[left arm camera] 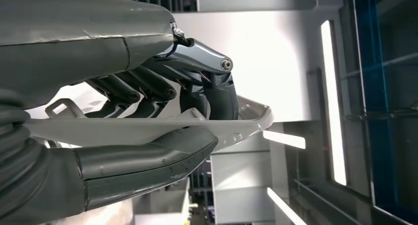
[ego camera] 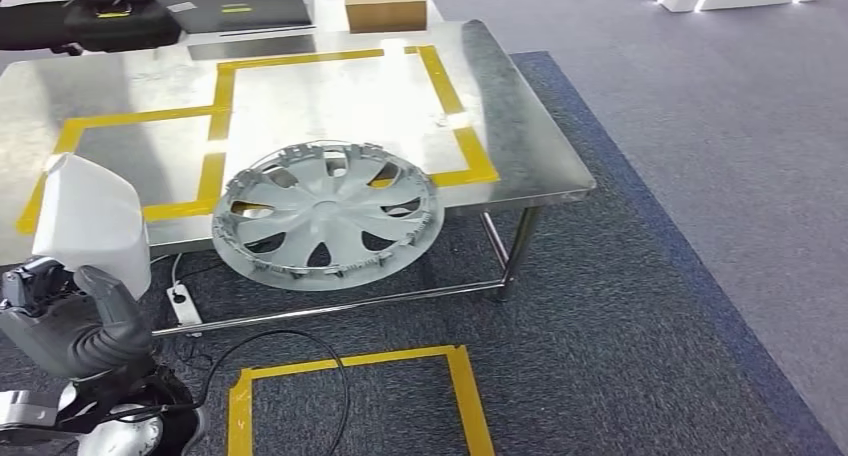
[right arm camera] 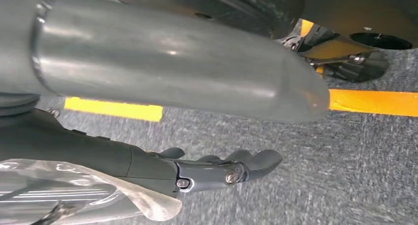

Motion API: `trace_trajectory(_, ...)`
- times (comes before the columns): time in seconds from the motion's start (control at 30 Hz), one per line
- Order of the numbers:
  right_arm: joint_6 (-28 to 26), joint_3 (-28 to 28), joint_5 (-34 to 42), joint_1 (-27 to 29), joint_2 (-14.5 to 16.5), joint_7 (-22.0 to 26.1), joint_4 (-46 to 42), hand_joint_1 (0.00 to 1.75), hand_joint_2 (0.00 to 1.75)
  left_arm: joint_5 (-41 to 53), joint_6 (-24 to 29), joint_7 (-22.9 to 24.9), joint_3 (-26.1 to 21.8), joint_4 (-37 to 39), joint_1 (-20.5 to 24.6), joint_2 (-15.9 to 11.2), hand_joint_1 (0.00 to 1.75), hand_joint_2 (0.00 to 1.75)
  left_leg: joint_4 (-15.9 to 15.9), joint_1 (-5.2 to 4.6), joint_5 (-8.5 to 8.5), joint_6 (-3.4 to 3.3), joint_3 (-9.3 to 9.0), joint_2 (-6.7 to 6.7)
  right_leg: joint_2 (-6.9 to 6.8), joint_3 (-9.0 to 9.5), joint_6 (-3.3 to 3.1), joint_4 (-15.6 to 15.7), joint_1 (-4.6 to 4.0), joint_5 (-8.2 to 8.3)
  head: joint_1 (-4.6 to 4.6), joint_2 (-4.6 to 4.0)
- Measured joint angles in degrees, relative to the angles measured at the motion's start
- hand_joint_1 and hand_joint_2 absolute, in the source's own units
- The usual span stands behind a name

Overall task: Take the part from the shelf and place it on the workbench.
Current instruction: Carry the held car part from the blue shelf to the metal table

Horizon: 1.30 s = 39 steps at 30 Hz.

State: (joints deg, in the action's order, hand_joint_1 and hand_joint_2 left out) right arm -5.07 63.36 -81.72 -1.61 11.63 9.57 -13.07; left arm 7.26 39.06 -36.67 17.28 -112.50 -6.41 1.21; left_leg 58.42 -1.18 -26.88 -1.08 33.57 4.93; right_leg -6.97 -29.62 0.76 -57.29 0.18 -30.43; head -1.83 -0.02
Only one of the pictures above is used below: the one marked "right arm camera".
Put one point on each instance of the clear plastic cover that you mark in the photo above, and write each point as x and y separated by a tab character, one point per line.
65	191

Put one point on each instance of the yellow floor tape square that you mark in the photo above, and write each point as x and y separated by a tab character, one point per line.
114	109

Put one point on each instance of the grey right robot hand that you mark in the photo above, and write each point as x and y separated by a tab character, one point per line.
163	60

